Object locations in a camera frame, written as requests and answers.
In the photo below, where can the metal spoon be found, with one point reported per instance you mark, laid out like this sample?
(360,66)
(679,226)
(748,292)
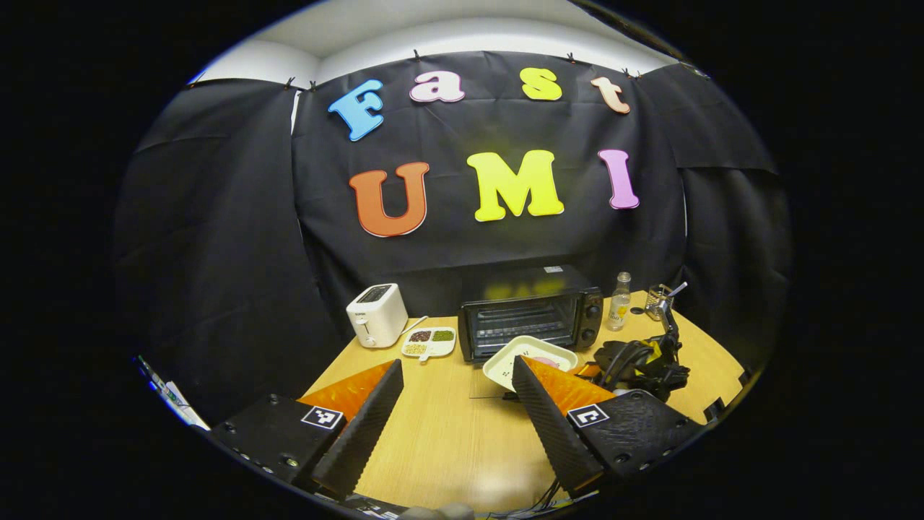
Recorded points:
(678,289)

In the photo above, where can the white divided snack dish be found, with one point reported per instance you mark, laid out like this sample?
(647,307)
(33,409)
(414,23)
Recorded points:
(429,348)

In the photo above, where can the white square plate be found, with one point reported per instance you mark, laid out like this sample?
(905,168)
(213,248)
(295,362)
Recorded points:
(505,365)

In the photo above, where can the black backdrop cloth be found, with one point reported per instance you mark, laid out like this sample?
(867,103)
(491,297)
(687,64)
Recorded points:
(447,130)

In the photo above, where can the white toaster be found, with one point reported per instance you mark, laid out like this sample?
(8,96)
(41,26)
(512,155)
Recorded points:
(375,318)

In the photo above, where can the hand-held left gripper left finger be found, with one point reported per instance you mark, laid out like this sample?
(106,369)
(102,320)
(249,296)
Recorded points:
(364,426)

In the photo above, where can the black electric oven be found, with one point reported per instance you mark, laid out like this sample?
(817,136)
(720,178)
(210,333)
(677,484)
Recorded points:
(527,282)

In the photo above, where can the pink round cake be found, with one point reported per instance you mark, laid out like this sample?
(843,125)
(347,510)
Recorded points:
(546,361)

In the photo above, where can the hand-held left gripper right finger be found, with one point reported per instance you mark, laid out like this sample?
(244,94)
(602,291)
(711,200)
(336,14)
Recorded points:
(552,433)

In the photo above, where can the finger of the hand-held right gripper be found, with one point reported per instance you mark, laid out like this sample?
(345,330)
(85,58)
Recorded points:
(586,370)

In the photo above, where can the clear bottle with yellow label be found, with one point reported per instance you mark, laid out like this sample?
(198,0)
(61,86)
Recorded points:
(619,310)

